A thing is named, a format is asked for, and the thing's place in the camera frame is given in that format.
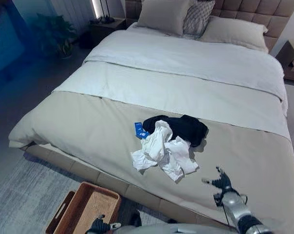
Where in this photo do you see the large beige pillow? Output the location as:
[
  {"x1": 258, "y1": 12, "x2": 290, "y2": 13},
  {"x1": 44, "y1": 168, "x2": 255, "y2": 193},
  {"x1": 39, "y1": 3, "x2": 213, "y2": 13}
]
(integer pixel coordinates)
[{"x1": 136, "y1": 0, "x2": 194, "y2": 37}]

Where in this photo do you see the white crumpled garment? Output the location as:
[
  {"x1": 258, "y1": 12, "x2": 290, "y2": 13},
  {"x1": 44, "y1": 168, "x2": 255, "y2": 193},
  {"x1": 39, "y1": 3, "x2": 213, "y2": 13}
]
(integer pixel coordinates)
[{"x1": 130, "y1": 119, "x2": 200, "y2": 183}]

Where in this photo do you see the black crumpled garment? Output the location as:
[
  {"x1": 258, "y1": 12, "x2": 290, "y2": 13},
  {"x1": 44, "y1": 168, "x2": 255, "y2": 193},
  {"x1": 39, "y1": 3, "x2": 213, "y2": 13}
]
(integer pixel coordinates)
[{"x1": 142, "y1": 114, "x2": 209, "y2": 148}]

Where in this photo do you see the grey patterned pillow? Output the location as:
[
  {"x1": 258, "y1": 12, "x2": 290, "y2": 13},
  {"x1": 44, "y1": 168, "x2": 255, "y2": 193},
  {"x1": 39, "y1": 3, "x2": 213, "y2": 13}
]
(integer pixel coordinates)
[{"x1": 183, "y1": 0, "x2": 216, "y2": 39}]

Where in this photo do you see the silver robot torso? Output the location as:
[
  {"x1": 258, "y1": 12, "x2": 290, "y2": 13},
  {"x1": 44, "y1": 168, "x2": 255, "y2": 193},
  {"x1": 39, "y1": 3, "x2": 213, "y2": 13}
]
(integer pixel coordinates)
[{"x1": 112, "y1": 223, "x2": 238, "y2": 234}]

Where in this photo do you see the blue card tag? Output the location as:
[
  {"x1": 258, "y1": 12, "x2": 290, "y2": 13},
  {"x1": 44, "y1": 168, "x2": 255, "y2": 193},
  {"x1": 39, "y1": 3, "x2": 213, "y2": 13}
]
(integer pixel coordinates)
[{"x1": 133, "y1": 121, "x2": 150, "y2": 140}]

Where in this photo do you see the bed with beige cover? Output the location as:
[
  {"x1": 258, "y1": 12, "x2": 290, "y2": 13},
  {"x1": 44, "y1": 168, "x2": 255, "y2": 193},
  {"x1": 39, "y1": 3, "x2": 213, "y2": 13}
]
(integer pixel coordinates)
[{"x1": 8, "y1": 22, "x2": 294, "y2": 234}]

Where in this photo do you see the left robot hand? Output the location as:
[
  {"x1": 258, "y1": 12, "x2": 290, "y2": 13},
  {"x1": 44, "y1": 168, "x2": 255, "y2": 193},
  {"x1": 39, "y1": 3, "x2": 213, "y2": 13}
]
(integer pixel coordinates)
[{"x1": 85, "y1": 214, "x2": 122, "y2": 234}]

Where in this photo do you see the padded brown headboard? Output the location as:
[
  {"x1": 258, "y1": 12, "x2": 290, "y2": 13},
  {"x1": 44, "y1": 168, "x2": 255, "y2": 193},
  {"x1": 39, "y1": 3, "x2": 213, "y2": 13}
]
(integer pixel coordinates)
[{"x1": 125, "y1": 0, "x2": 294, "y2": 57}]

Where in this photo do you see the brown wooden nightstand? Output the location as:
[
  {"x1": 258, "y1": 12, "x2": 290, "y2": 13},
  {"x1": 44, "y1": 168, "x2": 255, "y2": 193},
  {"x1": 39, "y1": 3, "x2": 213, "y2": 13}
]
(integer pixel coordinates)
[{"x1": 275, "y1": 40, "x2": 294, "y2": 82}]

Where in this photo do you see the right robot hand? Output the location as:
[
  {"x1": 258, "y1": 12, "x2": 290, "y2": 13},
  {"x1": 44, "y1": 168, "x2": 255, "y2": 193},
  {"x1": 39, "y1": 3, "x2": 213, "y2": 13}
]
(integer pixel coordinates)
[{"x1": 202, "y1": 166, "x2": 233, "y2": 192}]

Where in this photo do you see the flat beige pillow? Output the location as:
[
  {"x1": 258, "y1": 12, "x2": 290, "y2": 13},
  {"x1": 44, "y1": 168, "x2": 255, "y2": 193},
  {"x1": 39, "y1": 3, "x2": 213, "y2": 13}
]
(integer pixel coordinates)
[{"x1": 199, "y1": 16, "x2": 270, "y2": 54}]

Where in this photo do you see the grey floor rug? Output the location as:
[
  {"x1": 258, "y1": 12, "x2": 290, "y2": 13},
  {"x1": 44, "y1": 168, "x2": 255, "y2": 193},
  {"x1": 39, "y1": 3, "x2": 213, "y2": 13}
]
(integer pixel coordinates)
[{"x1": 0, "y1": 152, "x2": 162, "y2": 234}]

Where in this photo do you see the green potted plant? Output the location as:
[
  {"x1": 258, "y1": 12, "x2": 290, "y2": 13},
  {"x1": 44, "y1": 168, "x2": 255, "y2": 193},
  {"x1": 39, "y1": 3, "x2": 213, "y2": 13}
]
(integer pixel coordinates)
[{"x1": 30, "y1": 13, "x2": 77, "y2": 59}]

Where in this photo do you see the dark wooden nightstand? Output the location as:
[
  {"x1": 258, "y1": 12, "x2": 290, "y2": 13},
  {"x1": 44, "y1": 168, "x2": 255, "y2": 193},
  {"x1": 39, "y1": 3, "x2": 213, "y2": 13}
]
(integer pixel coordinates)
[{"x1": 89, "y1": 17, "x2": 127, "y2": 44}]

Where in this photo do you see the brown woven basket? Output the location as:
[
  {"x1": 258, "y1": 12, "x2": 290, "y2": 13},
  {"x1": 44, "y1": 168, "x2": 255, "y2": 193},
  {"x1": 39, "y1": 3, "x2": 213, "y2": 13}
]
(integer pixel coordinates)
[{"x1": 45, "y1": 181, "x2": 122, "y2": 234}]

